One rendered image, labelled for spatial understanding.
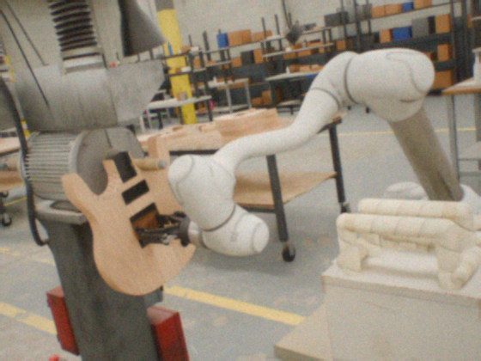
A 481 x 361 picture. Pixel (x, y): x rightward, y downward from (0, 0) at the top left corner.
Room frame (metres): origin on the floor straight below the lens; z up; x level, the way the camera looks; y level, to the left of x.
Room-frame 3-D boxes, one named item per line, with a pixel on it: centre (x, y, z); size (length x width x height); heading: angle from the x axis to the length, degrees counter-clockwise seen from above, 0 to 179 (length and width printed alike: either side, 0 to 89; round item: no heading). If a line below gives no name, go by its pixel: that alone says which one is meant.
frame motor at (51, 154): (1.75, 0.49, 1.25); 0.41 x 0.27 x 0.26; 46
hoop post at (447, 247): (0.77, -0.30, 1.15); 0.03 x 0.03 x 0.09
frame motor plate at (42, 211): (1.79, 0.54, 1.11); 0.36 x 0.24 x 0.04; 46
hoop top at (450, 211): (0.89, -0.29, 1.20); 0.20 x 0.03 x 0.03; 49
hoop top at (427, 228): (0.82, -0.24, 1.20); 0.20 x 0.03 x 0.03; 49
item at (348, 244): (0.88, -0.17, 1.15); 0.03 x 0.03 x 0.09
